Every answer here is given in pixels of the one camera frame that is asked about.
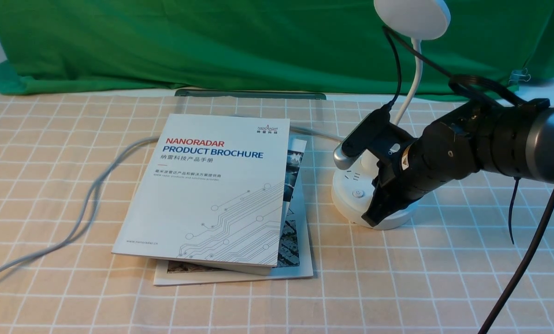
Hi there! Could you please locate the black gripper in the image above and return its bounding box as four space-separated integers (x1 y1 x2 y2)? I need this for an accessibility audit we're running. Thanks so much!
362 122 482 227

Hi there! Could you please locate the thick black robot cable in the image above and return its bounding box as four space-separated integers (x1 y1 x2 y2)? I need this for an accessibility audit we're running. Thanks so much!
478 70 554 334

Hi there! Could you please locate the white Nanoradar product brochure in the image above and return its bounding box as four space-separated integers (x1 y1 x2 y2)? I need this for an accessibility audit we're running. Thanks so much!
112 114 290 276

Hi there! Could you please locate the black camera cable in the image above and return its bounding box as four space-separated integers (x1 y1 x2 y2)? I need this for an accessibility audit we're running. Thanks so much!
382 25 528 112

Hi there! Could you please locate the black wrist camera with silver end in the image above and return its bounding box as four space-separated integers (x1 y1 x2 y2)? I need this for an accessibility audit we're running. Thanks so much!
333 103 415 170

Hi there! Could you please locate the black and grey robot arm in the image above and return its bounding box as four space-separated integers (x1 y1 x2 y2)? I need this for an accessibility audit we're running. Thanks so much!
362 99 554 227

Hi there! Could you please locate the beige checked tablecloth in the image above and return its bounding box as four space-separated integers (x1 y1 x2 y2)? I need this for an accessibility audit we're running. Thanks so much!
0 95 552 334

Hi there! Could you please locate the booklet under brochure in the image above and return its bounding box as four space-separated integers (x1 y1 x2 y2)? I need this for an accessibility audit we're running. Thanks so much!
153 137 313 287

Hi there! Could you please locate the green backdrop cloth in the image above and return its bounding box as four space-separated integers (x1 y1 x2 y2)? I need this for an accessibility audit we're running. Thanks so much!
0 0 554 95

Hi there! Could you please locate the grey lamp power cable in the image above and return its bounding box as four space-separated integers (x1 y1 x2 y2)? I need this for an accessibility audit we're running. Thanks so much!
0 113 347 284

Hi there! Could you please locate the metal binder clip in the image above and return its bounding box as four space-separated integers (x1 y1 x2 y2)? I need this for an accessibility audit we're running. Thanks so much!
508 68 531 85

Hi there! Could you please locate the white desk lamp with sockets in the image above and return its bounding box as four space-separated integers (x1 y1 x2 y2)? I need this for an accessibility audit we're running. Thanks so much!
331 0 451 230

